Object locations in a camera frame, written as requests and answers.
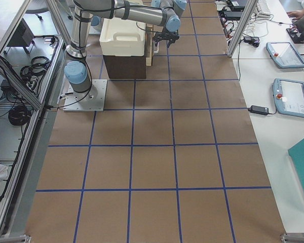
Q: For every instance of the black power adapter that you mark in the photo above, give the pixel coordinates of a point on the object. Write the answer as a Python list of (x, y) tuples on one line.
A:
[(258, 110)]

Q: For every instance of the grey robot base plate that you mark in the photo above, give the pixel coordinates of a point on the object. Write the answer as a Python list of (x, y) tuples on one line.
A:
[(87, 101)]

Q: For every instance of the upper teach pendant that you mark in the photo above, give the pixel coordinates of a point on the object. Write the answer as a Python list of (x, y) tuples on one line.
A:
[(285, 55)]

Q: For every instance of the dark wooden drawer cabinet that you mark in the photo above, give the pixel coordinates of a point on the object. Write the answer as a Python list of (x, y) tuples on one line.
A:
[(125, 67)]

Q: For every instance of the white plastic tray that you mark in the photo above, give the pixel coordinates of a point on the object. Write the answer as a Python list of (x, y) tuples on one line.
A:
[(122, 37)]

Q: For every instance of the aluminium frame post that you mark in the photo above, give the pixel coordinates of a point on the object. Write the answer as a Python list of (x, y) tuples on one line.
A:
[(246, 15)]

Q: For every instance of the lower teach pendant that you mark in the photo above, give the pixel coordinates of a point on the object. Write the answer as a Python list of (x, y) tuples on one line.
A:
[(289, 97)]

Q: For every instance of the teach pendant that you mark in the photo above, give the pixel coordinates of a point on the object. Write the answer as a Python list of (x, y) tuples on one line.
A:
[(285, 55), (289, 97)]

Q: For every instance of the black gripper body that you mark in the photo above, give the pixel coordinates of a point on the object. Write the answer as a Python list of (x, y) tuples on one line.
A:
[(173, 37)]

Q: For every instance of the black electronics box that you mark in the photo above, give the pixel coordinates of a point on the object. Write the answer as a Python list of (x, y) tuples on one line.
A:
[(22, 37)]

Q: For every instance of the light wooden drawer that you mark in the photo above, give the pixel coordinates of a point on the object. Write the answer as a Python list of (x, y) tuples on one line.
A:
[(149, 44)]

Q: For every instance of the person hand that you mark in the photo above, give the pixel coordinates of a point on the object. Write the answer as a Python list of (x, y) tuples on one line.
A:
[(295, 15)]

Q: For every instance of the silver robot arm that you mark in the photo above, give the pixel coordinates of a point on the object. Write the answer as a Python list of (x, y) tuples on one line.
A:
[(166, 14), (177, 5)]

